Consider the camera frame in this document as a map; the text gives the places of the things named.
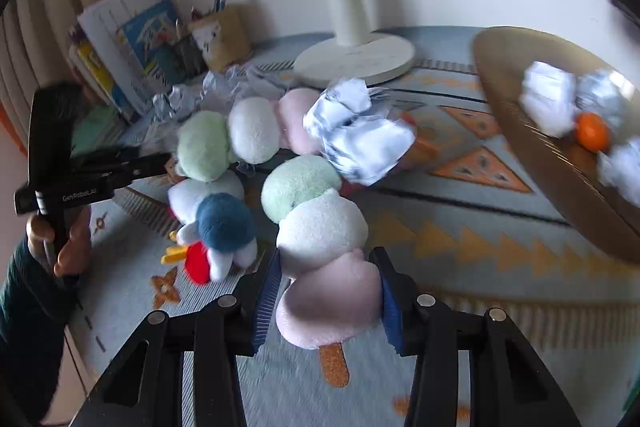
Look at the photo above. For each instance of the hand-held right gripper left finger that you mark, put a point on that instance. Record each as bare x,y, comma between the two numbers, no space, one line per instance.
267,297

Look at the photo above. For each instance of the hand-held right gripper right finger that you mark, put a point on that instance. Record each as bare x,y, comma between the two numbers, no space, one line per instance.
390,307

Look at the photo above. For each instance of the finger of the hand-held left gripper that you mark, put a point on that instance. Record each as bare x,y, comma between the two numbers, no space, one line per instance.
125,154
105,177

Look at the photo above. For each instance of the plush dango skewer toy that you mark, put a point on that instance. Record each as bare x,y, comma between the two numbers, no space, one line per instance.
322,227
252,129

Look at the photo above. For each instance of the gold ribbed basket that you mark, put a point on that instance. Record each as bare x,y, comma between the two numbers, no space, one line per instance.
510,72

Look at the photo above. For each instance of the person's left hand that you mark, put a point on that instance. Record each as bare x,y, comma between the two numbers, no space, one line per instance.
75,247

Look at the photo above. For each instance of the green folder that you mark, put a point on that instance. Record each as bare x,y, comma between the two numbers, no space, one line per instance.
95,127

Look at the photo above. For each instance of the stack of thin books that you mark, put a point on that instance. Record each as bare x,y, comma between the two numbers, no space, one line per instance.
92,67

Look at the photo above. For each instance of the blue and white plush toy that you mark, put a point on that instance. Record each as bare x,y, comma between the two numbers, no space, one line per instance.
225,219

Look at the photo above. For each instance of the black mesh pen holder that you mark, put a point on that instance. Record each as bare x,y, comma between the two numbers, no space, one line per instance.
190,54

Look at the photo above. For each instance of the beige curtain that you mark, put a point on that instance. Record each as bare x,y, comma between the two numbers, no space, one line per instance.
50,7

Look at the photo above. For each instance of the white paper booklet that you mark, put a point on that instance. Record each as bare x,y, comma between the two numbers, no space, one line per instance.
110,17

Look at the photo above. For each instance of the yellow pen holder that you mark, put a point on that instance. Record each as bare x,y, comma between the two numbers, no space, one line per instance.
225,42

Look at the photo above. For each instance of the red fabric pouch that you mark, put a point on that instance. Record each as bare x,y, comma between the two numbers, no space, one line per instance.
422,149

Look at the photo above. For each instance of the bunch of pens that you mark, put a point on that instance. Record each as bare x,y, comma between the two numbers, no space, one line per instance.
218,3

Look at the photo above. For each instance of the crumpled white paper ball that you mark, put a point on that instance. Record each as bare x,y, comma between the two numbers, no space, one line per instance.
620,169
600,94
547,99

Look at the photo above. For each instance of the orange fruit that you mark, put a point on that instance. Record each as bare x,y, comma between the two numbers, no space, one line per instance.
592,132

